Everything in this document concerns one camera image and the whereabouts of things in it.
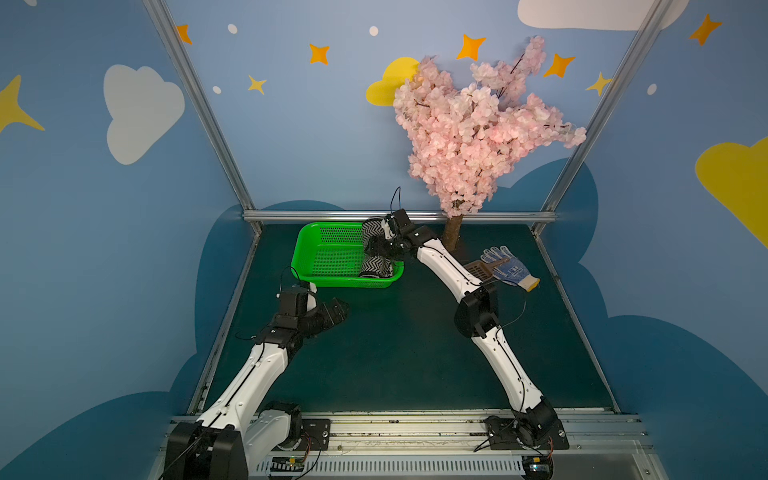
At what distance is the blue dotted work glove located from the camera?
1.06 m

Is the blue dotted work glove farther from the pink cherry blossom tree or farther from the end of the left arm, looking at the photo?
the end of the left arm

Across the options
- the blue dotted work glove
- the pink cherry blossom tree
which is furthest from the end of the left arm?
the blue dotted work glove

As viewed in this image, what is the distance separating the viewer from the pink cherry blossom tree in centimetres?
66

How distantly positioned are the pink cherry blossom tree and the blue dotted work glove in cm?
39
